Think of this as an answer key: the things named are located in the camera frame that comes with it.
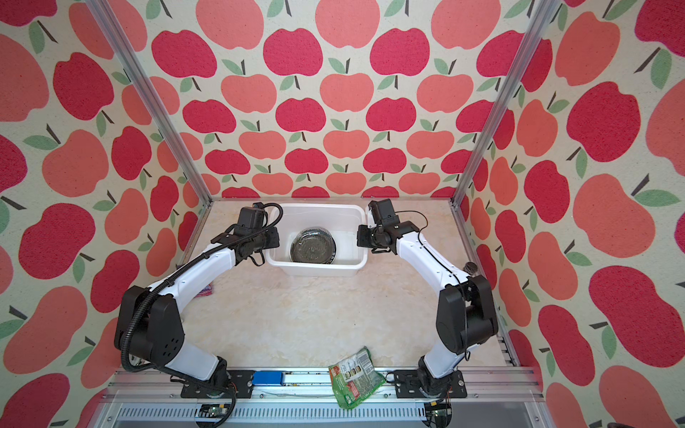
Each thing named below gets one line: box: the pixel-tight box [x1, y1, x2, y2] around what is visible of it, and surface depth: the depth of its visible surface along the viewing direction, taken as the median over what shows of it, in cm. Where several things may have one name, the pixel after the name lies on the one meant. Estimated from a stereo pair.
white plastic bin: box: [265, 203, 369, 277], surface depth 100 cm
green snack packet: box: [328, 345, 387, 411], surface depth 75 cm
